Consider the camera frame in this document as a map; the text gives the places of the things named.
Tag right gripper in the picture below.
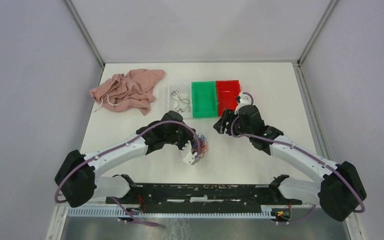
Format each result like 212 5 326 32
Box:
213 107 253 138

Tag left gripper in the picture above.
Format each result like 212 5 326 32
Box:
165 122 197 153

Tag orange blue brown cables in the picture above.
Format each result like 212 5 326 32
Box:
193 134 210 162

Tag brown cable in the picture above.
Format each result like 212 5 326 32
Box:
170 90 192 114

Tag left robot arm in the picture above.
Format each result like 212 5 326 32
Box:
54 110 203 208

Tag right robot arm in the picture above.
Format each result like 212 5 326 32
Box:
213 105 367 222

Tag green plastic bin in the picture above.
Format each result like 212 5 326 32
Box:
191 81 218 118

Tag red plastic bin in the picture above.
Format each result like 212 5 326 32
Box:
215 80 241 117

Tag clear plastic bin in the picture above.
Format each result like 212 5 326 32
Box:
166 83 193 119

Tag pink cloth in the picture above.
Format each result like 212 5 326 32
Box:
89 68 166 116

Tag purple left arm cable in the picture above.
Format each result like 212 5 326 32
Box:
54 119 203 228

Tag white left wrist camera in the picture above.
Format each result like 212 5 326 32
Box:
181 144 199 166

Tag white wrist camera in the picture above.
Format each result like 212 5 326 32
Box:
181 144 199 166
234 91 254 114

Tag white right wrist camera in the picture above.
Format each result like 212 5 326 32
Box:
234 91 254 114

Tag slotted cable duct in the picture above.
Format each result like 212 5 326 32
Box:
66 206 276 220

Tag aluminium frame rail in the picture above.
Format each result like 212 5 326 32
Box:
292 60 364 240

